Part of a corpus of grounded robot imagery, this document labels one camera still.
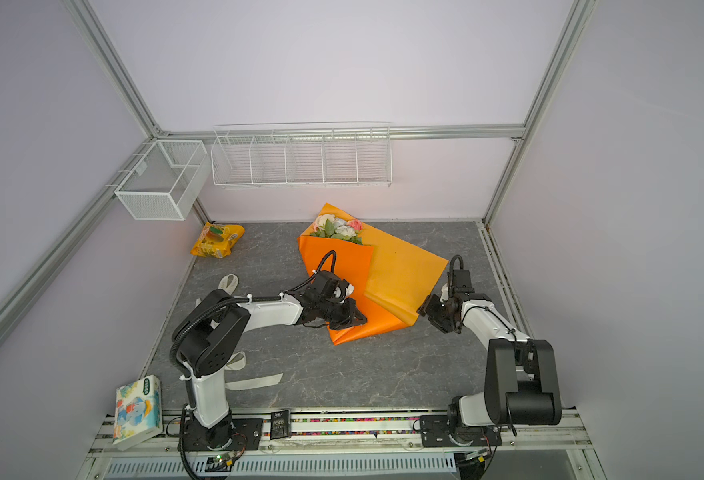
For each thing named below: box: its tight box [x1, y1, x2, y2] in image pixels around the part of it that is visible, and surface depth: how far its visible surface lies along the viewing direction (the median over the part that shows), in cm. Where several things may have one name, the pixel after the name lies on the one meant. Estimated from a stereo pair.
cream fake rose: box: [316, 214, 336, 228], surface depth 114 cm
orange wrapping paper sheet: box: [296, 203, 449, 346], surface depth 107 cm
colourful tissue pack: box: [112, 375, 163, 451], surface depth 74 cm
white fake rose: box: [335, 225, 356, 240], surface depth 112 cm
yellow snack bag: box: [190, 222, 245, 258], surface depth 111 cm
